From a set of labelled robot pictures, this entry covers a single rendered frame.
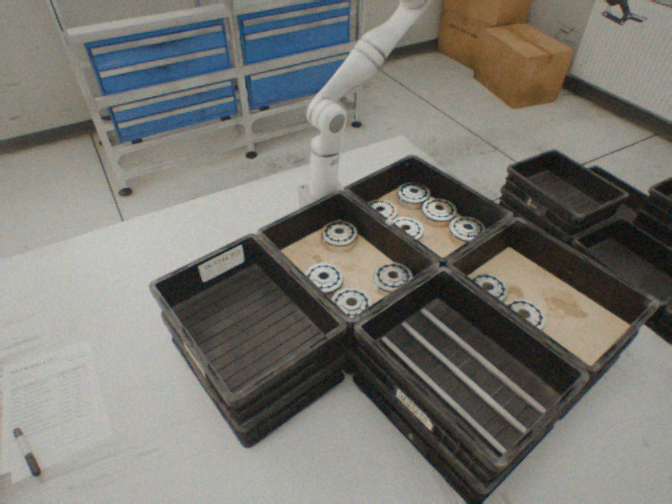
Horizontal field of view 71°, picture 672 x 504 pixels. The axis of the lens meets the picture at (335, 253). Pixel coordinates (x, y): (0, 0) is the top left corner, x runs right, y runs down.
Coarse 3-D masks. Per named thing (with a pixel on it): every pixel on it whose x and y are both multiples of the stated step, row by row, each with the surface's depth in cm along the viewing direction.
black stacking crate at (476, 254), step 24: (504, 240) 131; (528, 240) 129; (456, 264) 119; (480, 264) 130; (552, 264) 127; (576, 264) 121; (576, 288) 124; (600, 288) 118; (624, 288) 113; (624, 312) 116
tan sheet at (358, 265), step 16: (304, 240) 138; (320, 240) 138; (288, 256) 133; (304, 256) 133; (320, 256) 133; (336, 256) 133; (352, 256) 133; (368, 256) 133; (384, 256) 133; (304, 272) 129; (352, 272) 129; (368, 272) 129; (368, 288) 125
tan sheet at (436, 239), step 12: (396, 192) 154; (396, 204) 150; (408, 216) 146; (420, 216) 146; (456, 216) 146; (432, 228) 142; (444, 228) 142; (432, 240) 138; (444, 240) 138; (444, 252) 134
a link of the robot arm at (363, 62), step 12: (360, 48) 134; (372, 48) 133; (348, 60) 135; (360, 60) 134; (372, 60) 134; (336, 72) 138; (348, 72) 136; (360, 72) 136; (372, 72) 137; (336, 84) 138; (348, 84) 139; (324, 96) 139; (336, 96) 142; (312, 108) 138
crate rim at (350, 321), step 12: (336, 192) 138; (312, 204) 134; (360, 204) 134; (288, 216) 130; (372, 216) 130; (264, 228) 127; (264, 240) 123; (408, 240) 123; (276, 252) 120; (420, 252) 120; (288, 264) 117; (300, 276) 114; (420, 276) 114; (312, 288) 112; (396, 288) 111; (324, 300) 109; (384, 300) 109; (360, 312) 106; (348, 324) 105
